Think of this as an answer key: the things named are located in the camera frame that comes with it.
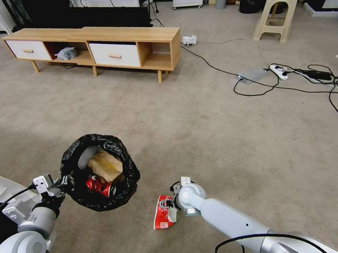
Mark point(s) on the crushed red drink can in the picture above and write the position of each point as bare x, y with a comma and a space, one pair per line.
97, 186

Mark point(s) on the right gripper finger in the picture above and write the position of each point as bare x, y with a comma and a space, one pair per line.
166, 201
171, 206

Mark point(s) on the grey plastic bag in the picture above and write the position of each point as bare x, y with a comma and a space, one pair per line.
67, 54

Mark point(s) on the small grey waste bin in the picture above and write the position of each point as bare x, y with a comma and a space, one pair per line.
220, 1

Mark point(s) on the flat grey box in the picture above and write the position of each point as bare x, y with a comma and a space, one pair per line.
252, 75

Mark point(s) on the black power adapter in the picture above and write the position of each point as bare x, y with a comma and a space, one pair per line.
319, 74

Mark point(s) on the wooden low cabinet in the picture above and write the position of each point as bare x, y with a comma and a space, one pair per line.
99, 33

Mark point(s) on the crumpled brown paper bag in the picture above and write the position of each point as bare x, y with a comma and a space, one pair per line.
106, 165

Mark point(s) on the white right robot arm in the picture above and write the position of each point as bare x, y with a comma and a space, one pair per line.
229, 214

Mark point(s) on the long white power strip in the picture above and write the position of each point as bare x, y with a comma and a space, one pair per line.
278, 71

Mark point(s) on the large black screen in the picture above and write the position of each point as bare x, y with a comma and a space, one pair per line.
97, 18

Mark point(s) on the white cabinet drawer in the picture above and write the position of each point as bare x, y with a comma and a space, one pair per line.
114, 55
28, 51

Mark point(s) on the red paper packet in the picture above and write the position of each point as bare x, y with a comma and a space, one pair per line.
161, 218

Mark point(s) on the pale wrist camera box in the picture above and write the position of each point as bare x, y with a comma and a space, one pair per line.
43, 182

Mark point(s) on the black bin bag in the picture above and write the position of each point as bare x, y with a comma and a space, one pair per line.
125, 175

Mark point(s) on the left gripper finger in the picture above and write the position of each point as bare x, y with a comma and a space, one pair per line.
58, 192
64, 180

